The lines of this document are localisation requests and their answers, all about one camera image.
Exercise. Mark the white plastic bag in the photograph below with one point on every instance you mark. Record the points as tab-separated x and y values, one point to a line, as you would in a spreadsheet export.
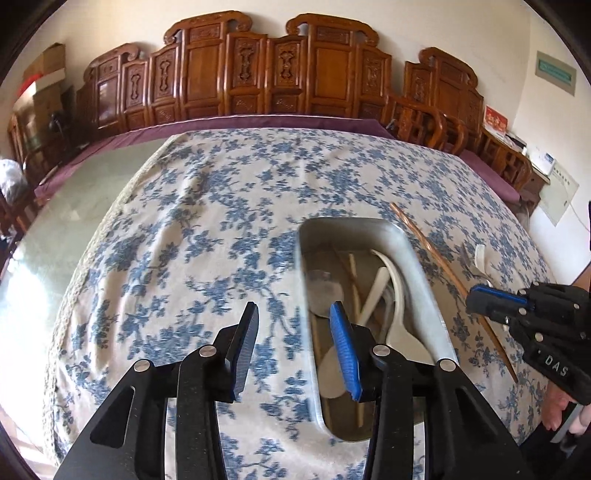
9	177

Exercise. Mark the brown chopstick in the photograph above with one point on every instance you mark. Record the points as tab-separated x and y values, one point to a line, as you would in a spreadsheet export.
422	240
430	244
340	263

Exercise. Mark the metal spoon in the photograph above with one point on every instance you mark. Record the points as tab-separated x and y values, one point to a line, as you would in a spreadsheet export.
323	288

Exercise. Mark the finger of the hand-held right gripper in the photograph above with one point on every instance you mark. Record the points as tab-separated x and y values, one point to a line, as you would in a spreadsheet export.
489	314
498	297

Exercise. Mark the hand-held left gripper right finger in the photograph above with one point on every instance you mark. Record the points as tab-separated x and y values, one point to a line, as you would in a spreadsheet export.
346	350

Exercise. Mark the pale wooden chopstick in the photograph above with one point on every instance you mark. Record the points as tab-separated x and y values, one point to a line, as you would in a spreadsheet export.
353	277

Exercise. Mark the green wall sign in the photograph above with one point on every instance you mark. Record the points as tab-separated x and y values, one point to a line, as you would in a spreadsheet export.
556	71

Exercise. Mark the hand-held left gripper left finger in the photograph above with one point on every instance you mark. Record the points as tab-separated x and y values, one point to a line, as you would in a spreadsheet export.
244	350

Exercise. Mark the blue floral tablecloth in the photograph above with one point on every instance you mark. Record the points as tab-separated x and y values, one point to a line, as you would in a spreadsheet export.
184	230

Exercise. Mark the carved wooden chair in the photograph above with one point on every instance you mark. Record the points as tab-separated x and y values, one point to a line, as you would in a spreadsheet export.
23	143
332	69
203	64
438	87
503	161
111	87

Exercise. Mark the white box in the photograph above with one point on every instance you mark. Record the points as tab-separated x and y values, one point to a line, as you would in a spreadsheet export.
542	161

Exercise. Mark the rectangular metal tray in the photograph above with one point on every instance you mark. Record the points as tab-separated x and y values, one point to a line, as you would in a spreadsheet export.
415	272

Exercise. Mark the white plastic spoon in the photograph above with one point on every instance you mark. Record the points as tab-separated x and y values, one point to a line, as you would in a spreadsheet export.
330	371
376	288
482	256
401	341

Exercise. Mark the person's right hand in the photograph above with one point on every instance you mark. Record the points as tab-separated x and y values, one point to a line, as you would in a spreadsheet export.
556	406

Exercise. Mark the white wall panel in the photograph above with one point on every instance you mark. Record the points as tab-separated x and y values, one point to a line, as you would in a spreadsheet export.
558	191

